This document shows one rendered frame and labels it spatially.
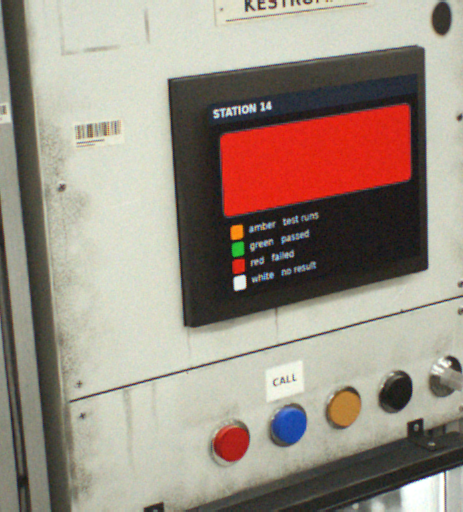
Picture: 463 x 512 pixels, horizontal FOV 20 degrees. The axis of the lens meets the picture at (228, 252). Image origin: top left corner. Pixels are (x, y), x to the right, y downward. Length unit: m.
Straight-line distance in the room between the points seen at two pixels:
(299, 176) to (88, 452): 0.28
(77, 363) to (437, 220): 0.37
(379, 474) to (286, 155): 0.30
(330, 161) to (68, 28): 0.25
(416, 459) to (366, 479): 0.06
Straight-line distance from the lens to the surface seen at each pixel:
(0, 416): 1.03
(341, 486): 1.17
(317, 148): 1.09
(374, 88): 1.12
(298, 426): 1.16
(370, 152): 1.13
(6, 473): 1.05
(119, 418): 1.07
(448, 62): 1.20
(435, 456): 1.23
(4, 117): 0.99
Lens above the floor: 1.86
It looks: 15 degrees down
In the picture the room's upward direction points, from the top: 3 degrees counter-clockwise
